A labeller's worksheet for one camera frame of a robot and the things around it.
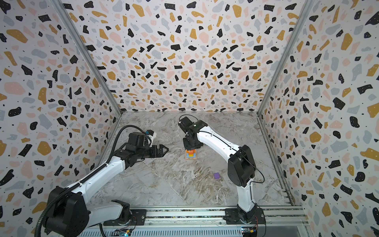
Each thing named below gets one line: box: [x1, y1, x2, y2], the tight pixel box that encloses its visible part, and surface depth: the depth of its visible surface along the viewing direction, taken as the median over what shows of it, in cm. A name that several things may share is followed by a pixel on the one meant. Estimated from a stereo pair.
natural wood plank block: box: [185, 155, 198, 160], surface depth 97 cm
